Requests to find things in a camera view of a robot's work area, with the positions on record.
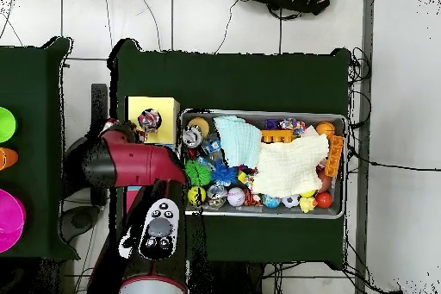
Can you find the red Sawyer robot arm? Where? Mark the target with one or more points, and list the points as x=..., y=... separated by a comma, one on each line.
x=137, y=166

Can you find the wooden three-hole box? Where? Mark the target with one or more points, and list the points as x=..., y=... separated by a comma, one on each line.
x=168, y=128

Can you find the silver mesh bin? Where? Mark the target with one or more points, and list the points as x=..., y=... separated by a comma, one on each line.
x=275, y=214

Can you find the mint green muslin cloth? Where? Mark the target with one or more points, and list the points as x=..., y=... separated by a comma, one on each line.
x=237, y=142

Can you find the blue spiky ball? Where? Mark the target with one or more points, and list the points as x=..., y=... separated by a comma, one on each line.
x=224, y=174

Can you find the crushed drink can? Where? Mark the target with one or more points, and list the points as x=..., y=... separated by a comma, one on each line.
x=192, y=136

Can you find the green spiky ball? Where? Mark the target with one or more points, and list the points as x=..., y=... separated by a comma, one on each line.
x=198, y=173

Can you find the white baseball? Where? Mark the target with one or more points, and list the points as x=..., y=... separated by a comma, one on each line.
x=236, y=197

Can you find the orange plastic toy block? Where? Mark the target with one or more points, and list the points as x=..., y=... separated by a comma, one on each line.
x=275, y=135

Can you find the yellow ball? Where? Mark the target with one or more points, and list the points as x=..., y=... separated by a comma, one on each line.
x=193, y=194

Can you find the dark green table cloth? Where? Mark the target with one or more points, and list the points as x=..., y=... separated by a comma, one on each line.
x=241, y=80

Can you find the cream muslin cloth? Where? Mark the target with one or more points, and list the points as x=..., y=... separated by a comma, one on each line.
x=293, y=166

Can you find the yellow rubber duck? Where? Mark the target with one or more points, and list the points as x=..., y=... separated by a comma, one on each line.
x=306, y=204

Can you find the orange toy basketball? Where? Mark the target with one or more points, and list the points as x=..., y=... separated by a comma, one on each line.
x=325, y=129

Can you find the orange plastic grid tray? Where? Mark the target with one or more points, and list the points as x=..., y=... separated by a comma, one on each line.
x=334, y=156

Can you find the red-orange ball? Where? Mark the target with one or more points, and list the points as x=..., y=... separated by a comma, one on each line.
x=323, y=200

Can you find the green-clothed side table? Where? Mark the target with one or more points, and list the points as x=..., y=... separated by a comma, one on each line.
x=31, y=101

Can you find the orange plastic cup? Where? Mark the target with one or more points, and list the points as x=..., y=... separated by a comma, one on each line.
x=7, y=158

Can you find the magenta plastic bowl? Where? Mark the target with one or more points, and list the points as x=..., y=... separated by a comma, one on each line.
x=10, y=218

